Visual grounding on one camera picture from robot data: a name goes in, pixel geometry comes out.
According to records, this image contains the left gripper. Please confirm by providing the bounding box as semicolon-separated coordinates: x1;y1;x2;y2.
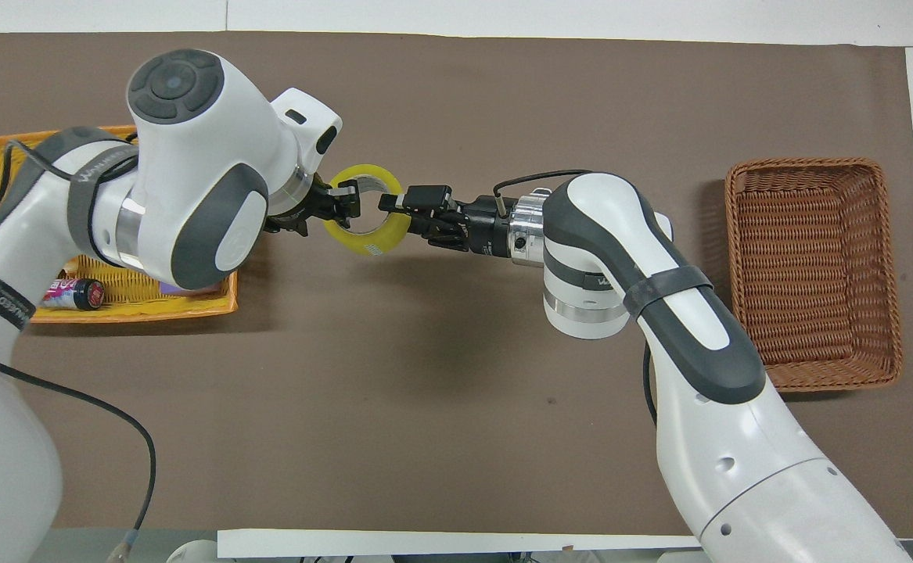
264;175;364;236

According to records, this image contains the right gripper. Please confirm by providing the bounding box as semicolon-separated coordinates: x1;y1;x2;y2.
379;185;516;258

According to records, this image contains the yellow tape roll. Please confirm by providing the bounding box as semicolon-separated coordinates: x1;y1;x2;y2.
322;163;413;258

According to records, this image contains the orange woven basket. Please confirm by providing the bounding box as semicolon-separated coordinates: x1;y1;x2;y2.
0;124;240;325

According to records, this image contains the brown wicker basket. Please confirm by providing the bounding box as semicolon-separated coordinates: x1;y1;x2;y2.
724;157;905;393

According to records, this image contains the small bottle with black cap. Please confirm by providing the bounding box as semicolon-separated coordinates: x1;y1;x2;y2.
40;276;106;312

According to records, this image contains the white board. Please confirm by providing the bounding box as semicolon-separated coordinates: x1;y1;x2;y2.
217;529;702;560

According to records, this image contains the black cable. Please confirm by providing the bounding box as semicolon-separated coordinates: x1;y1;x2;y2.
0;328;158;563
642;342;661;430
492;169;595;217
0;131;141;245

